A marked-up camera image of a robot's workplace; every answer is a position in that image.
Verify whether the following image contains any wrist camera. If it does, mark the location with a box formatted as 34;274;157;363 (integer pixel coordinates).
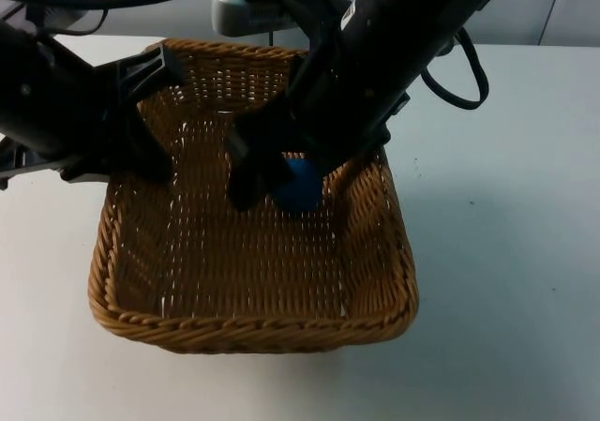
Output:
211;0;357;38
0;0;98;36

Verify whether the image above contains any brown wicker basket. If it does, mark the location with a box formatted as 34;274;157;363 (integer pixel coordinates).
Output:
87;38;420;355

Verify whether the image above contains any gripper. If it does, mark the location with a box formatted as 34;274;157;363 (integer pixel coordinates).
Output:
226;30;424;211
0;21;188;191

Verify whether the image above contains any blue ball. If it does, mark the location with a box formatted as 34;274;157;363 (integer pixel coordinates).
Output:
271;151;324;217

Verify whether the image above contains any thin black cable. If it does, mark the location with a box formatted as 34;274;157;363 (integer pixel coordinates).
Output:
55;0;110;37

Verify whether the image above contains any looped black cable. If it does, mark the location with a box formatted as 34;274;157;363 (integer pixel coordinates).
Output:
419;25;491;112

